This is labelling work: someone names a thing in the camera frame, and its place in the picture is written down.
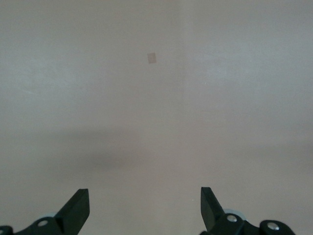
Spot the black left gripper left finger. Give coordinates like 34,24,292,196
17,188,90,235

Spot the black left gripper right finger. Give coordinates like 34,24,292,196
199,187,247,235

